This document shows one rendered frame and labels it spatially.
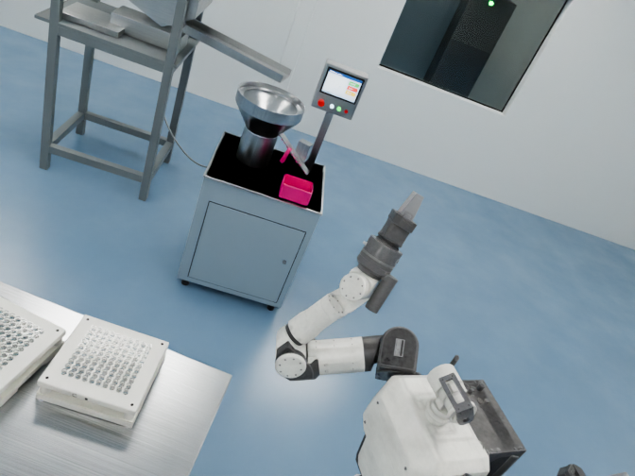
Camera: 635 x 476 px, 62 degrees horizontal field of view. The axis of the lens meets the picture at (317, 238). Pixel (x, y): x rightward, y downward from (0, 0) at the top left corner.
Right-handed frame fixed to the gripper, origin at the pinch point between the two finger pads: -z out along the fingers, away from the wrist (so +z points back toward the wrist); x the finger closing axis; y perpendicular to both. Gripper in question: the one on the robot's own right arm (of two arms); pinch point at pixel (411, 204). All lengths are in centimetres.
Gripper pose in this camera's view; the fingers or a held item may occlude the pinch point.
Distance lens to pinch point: 127.4
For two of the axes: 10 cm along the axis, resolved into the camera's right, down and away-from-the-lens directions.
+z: -5.1, 8.4, 1.7
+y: -8.6, -5.1, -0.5
